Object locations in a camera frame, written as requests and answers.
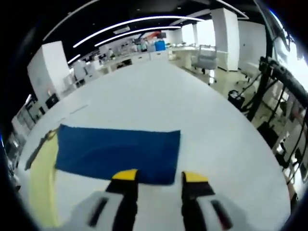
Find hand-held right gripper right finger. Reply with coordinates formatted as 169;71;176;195
181;170;245;231

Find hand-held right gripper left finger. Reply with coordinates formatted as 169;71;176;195
77;168;140;231

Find yellow blue black garment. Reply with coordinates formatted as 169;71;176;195
25;124;181;228

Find small black box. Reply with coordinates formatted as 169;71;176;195
227;89;245;109

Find black cabinet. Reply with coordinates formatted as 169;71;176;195
45;95;60;109

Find black metal stand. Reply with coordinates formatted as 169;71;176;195
238;0;308;183

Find glass door shelving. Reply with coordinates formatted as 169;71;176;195
13;95;46;135

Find long white lab bench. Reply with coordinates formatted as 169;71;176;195
60;45;169;90

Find grey mesh office chair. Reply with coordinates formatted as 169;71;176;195
191;44;218;85

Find white side desk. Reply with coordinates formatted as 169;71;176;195
168;44;229;72

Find white square pillar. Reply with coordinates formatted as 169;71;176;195
210;7;240;72
26;40;70;107

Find blue crate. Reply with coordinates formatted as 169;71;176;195
154;40;167;51

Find ceiling light strips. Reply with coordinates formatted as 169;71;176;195
67;0;248;64

